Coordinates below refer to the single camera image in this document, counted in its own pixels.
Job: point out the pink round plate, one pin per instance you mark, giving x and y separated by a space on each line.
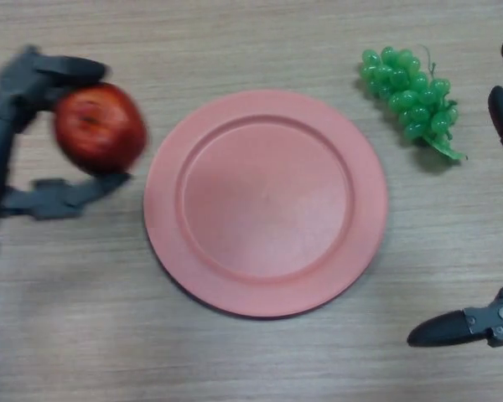
266 205

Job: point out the green grape bunch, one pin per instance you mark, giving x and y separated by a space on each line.
406 100

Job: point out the red apple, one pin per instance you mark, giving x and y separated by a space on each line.
100 130

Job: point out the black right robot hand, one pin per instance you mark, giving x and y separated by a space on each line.
465 328

